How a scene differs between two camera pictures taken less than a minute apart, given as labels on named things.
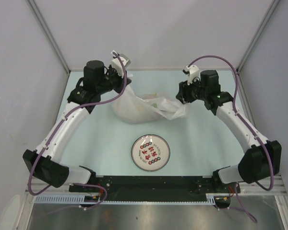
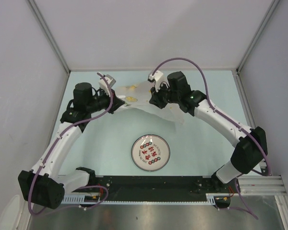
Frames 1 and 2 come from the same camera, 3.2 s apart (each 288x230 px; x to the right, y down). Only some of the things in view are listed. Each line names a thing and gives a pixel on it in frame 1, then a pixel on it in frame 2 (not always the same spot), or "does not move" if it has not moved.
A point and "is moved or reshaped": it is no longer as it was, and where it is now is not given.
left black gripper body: (113, 81) → (102, 101)
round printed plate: (150, 152) does not move
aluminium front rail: (279, 188) does not move
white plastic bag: (146, 108) is moved or reshaped
